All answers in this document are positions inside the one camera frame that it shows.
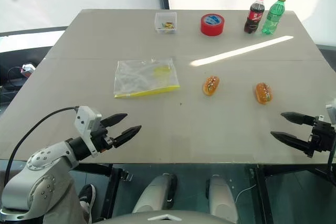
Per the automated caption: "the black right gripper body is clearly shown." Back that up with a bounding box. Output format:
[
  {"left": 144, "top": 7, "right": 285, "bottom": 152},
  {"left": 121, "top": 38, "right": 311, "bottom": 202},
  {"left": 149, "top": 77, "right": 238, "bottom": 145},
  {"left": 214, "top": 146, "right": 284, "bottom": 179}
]
[{"left": 311, "top": 115, "right": 336, "bottom": 154}]

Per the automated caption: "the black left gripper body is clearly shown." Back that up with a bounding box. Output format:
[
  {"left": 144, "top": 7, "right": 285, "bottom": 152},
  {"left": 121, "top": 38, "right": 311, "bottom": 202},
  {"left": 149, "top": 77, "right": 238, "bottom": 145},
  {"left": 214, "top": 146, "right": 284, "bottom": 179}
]
[{"left": 90, "top": 123, "right": 117, "bottom": 154}]

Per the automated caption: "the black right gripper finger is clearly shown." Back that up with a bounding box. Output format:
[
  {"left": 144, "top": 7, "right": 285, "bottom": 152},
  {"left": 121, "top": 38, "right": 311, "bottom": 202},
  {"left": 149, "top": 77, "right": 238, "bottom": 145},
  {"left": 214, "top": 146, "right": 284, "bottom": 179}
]
[
  {"left": 270, "top": 131, "right": 314, "bottom": 158},
  {"left": 280, "top": 112, "right": 316, "bottom": 126}
]

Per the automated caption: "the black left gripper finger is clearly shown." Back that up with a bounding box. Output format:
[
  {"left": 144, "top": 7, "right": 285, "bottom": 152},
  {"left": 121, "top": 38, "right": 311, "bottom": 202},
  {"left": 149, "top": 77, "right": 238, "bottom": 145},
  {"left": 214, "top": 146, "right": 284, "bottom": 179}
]
[
  {"left": 100, "top": 113, "right": 129, "bottom": 128},
  {"left": 112, "top": 125, "right": 142, "bottom": 148}
]

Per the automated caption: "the clear zip bag yellow strip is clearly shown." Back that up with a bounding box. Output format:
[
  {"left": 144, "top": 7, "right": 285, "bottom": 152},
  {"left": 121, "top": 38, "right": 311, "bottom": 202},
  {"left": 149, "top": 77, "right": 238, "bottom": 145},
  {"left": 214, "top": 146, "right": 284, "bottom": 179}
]
[{"left": 113, "top": 57, "right": 181, "bottom": 99}]

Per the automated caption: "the black sneaker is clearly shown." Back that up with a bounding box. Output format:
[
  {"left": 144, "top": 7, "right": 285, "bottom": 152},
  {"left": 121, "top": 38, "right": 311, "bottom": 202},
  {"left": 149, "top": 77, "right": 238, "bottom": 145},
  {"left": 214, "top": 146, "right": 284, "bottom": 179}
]
[{"left": 78, "top": 184, "right": 97, "bottom": 224}]

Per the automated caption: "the white rounded leg shell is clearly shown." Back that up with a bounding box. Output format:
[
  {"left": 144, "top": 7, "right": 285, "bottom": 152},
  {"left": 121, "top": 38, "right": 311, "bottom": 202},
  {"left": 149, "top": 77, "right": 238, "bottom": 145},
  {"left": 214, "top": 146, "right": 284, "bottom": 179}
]
[
  {"left": 205, "top": 174, "right": 238, "bottom": 223},
  {"left": 132, "top": 173, "right": 178, "bottom": 214}
]

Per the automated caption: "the khaki fabric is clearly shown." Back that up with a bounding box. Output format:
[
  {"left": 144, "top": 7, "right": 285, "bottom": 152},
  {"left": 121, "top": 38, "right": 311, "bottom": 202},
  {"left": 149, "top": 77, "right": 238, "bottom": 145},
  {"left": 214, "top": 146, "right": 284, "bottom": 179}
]
[{"left": 46, "top": 173, "right": 89, "bottom": 224}]

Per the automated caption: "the grey robot chest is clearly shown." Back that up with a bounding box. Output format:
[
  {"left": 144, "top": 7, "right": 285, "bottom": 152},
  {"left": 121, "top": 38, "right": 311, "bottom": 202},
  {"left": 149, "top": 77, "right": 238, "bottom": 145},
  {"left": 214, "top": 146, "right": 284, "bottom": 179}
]
[{"left": 93, "top": 209, "right": 237, "bottom": 224}]

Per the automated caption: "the white and red device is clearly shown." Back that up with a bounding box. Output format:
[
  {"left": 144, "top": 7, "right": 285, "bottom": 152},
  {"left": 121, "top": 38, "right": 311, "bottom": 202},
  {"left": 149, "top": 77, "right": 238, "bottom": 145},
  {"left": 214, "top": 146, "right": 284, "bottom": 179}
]
[{"left": 20, "top": 63, "right": 36, "bottom": 78}]

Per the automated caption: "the green bottle yellow cap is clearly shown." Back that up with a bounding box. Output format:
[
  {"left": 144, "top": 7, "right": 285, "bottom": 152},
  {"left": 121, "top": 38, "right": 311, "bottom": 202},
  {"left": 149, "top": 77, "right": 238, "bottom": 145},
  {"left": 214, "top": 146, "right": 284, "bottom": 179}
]
[{"left": 261, "top": 0, "right": 288, "bottom": 35}]

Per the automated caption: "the clear plastic box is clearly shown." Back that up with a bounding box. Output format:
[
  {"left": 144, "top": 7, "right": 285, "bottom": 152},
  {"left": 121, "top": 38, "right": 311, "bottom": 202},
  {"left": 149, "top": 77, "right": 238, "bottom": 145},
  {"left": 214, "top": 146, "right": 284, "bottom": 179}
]
[{"left": 154, "top": 12, "right": 178, "bottom": 35}]

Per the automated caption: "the cola bottle red cap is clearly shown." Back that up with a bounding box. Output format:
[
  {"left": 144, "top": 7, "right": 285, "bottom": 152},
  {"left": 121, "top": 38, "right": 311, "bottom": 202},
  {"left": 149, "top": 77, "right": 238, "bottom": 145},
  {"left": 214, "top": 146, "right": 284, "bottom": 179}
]
[{"left": 244, "top": 0, "right": 266, "bottom": 34}]

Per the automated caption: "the red tape roll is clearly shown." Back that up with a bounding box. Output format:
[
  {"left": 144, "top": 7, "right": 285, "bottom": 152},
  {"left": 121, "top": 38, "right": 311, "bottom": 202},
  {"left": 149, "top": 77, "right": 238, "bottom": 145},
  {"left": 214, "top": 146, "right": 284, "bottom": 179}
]
[{"left": 201, "top": 13, "right": 225, "bottom": 37}]

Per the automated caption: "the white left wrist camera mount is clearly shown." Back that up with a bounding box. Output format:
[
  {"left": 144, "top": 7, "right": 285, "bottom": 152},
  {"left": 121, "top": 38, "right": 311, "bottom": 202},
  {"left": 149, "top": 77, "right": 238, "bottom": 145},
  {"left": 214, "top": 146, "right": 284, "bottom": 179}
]
[{"left": 74, "top": 105, "right": 103, "bottom": 158}]

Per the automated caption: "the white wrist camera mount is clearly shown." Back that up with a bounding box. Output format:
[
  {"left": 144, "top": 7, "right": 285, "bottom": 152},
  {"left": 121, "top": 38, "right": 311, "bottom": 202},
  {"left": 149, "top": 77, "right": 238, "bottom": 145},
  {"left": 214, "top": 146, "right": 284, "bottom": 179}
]
[
  {"left": 74, "top": 105, "right": 103, "bottom": 158},
  {"left": 324, "top": 99, "right": 336, "bottom": 124}
]

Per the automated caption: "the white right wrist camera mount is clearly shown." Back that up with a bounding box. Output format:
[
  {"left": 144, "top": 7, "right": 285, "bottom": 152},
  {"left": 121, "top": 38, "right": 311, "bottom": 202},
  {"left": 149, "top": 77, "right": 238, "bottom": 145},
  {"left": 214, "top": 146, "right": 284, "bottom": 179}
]
[{"left": 324, "top": 99, "right": 336, "bottom": 124}]

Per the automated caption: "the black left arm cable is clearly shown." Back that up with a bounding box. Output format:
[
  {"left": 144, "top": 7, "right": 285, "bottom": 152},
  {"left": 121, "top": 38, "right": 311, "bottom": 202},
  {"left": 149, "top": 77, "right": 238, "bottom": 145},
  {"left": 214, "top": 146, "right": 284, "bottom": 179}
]
[{"left": 4, "top": 106, "right": 80, "bottom": 190}]

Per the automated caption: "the thin white floor cable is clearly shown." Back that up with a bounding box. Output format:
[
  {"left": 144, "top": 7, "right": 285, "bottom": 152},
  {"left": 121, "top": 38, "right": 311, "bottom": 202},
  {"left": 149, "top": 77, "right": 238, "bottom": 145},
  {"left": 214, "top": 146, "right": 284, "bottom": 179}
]
[{"left": 235, "top": 184, "right": 257, "bottom": 204}]

